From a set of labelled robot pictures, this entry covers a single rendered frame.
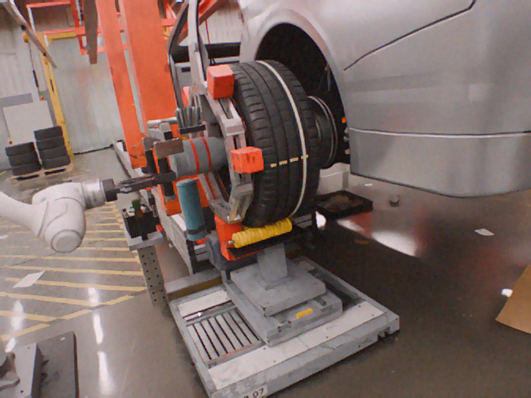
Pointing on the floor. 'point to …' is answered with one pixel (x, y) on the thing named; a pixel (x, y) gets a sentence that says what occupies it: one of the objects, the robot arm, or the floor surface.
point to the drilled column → (152, 274)
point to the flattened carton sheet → (518, 304)
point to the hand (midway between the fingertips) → (165, 177)
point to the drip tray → (340, 200)
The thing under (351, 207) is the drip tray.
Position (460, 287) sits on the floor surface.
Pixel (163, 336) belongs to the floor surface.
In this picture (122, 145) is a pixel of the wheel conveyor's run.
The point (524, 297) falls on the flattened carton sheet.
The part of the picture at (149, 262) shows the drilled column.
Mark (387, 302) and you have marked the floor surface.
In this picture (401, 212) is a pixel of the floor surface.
